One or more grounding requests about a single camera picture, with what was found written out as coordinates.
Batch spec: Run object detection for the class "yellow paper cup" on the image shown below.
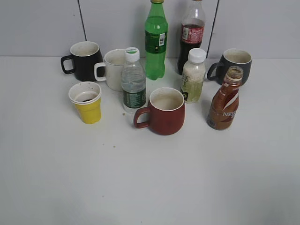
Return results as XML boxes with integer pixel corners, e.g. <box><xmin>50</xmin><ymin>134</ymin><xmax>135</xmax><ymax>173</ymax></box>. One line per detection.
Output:
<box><xmin>68</xmin><ymin>82</ymin><xmax>102</xmax><ymax>124</ymax></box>

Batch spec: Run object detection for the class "brown Nescafe coffee bottle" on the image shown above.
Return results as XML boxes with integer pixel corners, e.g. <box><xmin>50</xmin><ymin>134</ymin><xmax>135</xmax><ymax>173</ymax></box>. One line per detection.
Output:
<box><xmin>207</xmin><ymin>66</ymin><xmax>243</xmax><ymax>130</ymax></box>

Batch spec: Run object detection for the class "red ceramic mug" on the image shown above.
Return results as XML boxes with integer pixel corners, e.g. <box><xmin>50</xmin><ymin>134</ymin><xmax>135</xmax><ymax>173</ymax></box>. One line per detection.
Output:
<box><xmin>133</xmin><ymin>87</ymin><xmax>185</xmax><ymax>135</ymax></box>

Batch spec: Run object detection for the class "clear water bottle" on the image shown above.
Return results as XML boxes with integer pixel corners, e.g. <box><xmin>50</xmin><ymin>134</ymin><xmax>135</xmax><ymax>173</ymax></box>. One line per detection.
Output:
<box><xmin>121</xmin><ymin>47</ymin><xmax>146</xmax><ymax>114</ymax></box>

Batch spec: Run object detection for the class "white-capped milky drink bottle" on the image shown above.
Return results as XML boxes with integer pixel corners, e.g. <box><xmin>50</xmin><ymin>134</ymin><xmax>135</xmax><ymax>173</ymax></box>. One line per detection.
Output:
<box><xmin>180</xmin><ymin>48</ymin><xmax>206</xmax><ymax>103</ymax></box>

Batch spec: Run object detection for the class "white ceramic mug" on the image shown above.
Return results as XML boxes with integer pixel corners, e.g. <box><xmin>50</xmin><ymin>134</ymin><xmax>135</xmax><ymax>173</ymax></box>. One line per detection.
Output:
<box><xmin>94</xmin><ymin>49</ymin><xmax>125</xmax><ymax>91</ymax></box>

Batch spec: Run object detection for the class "green soda bottle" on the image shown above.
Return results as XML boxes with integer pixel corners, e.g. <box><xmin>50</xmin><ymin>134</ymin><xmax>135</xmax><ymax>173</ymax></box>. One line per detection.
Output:
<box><xmin>145</xmin><ymin>0</ymin><xmax>168</xmax><ymax>80</ymax></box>

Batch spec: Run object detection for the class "cola bottle red label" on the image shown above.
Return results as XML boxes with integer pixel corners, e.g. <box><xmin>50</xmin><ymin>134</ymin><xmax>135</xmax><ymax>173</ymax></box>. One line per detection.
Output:
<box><xmin>177</xmin><ymin>0</ymin><xmax>206</xmax><ymax>75</ymax></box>

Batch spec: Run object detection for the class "dark grey mug right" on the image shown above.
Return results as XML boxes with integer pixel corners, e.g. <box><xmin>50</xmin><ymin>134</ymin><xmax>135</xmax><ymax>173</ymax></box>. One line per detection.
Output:
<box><xmin>206</xmin><ymin>48</ymin><xmax>253</xmax><ymax>86</ymax></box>

